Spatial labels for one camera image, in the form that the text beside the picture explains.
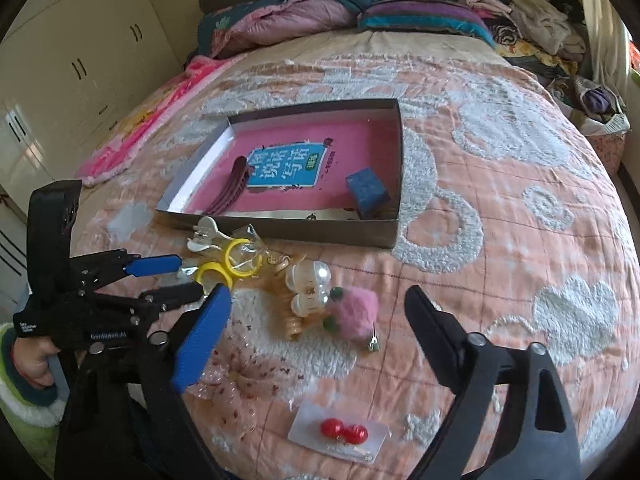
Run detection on white pearl hair claw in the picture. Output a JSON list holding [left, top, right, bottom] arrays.
[[285, 259, 332, 318]]

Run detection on shallow cardboard box tray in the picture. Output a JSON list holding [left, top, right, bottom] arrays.
[[156, 99, 404, 248]]

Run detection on purple teal striped pillow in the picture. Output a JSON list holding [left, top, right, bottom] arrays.
[[358, 0, 496, 48]]

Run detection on green striped sleeve forearm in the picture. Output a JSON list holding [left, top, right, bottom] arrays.
[[1, 323, 65, 479]]

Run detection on cream flat hair claw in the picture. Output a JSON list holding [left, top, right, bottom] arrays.
[[186, 216, 232, 252]]

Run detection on pile of clothes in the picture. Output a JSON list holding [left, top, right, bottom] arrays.
[[454, 0, 630, 136]]

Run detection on pink book with blue label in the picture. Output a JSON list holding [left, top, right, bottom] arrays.
[[182, 119, 398, 214]]

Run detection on pink fuzzy hair clip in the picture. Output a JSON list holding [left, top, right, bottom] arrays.
[[322, 287, 381, 352]]

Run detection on cream wardrobe with black handles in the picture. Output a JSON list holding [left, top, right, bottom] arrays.
[[0, 0, 184, 281]]

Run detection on pink and teal quilt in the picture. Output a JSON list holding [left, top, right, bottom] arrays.
[[196, 0, 378, 58]]

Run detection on beige spiral hair tie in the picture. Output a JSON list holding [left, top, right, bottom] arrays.
[[267, 253, 327, 342]]

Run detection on left hand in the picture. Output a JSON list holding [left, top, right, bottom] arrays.
[[12, 337, 61, 389]]

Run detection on sheer dotted bow scrunchie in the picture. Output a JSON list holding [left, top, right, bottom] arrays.
[[186, 320, 297, 439]]

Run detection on dark brown oval hair clip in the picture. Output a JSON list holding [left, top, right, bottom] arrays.
[[204, 156, 254, 217]]

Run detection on yellow rings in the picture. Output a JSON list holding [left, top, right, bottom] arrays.
[[177, 226, 274, 294]]

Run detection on small blue box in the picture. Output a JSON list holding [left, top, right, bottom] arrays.
[[346, 167, 390, 219]]

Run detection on cream window curtain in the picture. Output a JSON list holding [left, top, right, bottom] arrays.
[[582, 0, 631, 104]]

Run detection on orange white patterned bedspread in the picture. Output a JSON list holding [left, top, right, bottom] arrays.
[[74, 32, 639, 479]]

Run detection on pink cartoon blanket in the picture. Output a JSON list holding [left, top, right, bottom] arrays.
[[76, 53, 246, 188]]

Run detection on red ball earrings on card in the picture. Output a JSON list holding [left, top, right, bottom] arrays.
[[288, 401, 390, 464]]

